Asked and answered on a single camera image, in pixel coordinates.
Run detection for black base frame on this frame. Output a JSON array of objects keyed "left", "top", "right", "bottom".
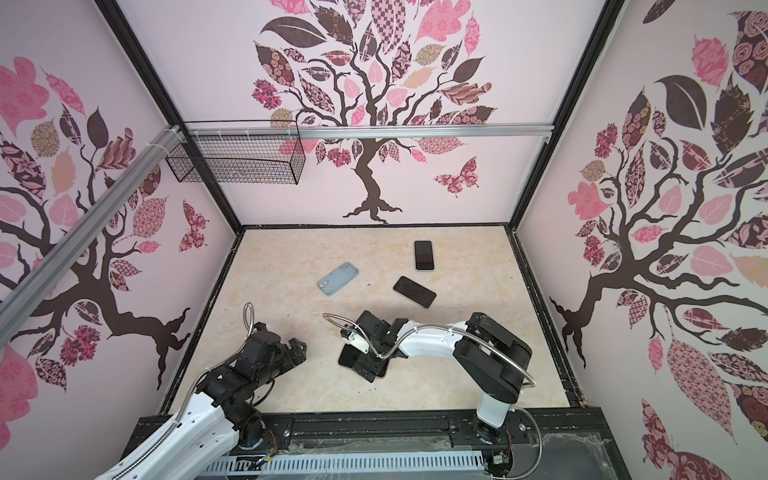
[{"left": 111, "top": 407, "right": 631, "bottom": 480}]

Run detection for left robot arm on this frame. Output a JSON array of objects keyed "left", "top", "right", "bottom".
[{"left": 99, "top": 322, "right": 307, "bottom": 479}]

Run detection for aluminium rail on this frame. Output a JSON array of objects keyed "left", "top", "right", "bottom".
[
  {"left": 186, "top": 122, "right": 554, "bottom": 140},
  {"left": 1, "top": 126, "right": 183, "bottom": 345}
]

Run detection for aluminium rail left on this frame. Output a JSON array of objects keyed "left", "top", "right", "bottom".
[{"left": 1, "top": 126, "right": 183, "bottom": 345}]

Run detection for aluminium rail back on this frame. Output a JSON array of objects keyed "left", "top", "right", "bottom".
[{"left": 186, "top": 122, "right": 554, "bottom": 140}]

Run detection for white slotted cable duct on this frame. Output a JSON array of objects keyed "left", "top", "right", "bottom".
[{"left": 198, "top": 451, "right": 485, "bottom": 479}]

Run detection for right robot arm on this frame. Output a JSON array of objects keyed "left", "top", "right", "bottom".
[{"left": 323, "top": 311, "right": 537, "bottom": 444}]

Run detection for left metal conduit cable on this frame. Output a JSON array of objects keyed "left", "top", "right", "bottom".
[{"left": 107, "top": 302, "right": 256, "bottom": 480}]

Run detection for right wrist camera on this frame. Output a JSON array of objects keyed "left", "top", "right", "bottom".
[{"left": 341, "top": 330, "right": 370, "bottom": 354}]

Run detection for black wire basket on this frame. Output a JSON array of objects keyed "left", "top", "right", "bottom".
[{"left": 165, "top": 120, "right": 306, "bottom": 185}]

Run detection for black phone purple edge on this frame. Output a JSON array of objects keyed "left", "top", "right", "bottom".
[{"left": 338, "top": 345, "right": 361, "bottom": 369}]

